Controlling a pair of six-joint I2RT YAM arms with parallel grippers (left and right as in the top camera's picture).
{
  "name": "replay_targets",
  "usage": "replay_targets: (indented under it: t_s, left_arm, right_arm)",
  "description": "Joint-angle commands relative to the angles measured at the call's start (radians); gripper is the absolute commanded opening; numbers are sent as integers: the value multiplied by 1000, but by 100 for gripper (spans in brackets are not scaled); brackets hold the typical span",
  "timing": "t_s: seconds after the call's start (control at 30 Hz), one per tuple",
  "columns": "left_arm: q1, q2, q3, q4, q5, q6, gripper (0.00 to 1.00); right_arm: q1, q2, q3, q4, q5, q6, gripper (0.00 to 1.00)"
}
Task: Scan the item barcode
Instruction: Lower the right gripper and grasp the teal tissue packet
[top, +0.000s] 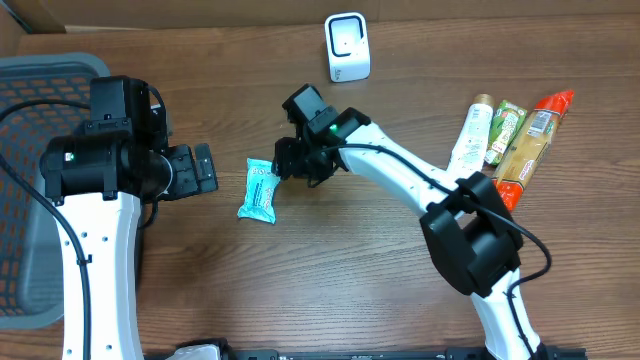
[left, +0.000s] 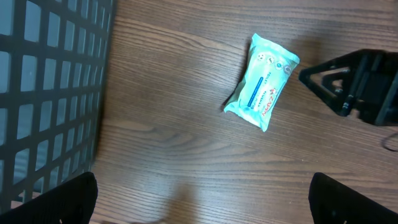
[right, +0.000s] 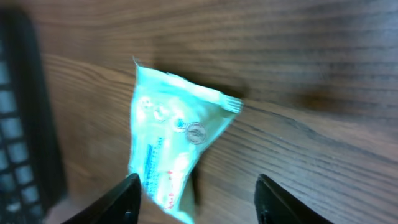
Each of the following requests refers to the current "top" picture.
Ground white cream tube gold cap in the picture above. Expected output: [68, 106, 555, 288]
[447, 94, 494, 178]

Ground green tea packet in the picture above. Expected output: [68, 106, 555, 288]
[484, 100, 527, 166]

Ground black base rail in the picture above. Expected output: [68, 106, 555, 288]
[142, 337, 589, 360]

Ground grey plastic basket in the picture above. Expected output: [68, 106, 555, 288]
[1, 53, 110, 330]

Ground teal wet wipes pack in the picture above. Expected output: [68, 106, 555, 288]
[237, 158, 280, 224]

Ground white barcode scanner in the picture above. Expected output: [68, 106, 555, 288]
[324, 12, 371, 83]

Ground spaghetti pack with red ends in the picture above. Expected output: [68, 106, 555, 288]
[492, 90, 575, 212]

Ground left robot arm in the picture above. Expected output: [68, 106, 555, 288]
[40, 76, 218, 359]

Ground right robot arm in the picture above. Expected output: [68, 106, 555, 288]
[273, 84, 542, 359]

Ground brown cardboard backdrop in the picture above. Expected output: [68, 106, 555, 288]
[5, 0, 639, 33]

